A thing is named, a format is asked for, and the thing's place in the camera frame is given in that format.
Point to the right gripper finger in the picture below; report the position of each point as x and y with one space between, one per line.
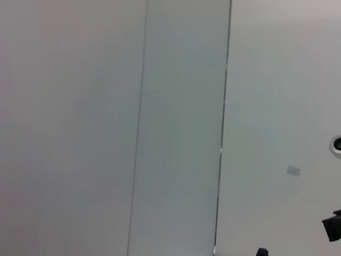
334 226

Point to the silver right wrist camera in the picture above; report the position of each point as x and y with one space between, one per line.
337 145

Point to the grey square wall sticker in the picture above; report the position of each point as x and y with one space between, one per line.
293 170

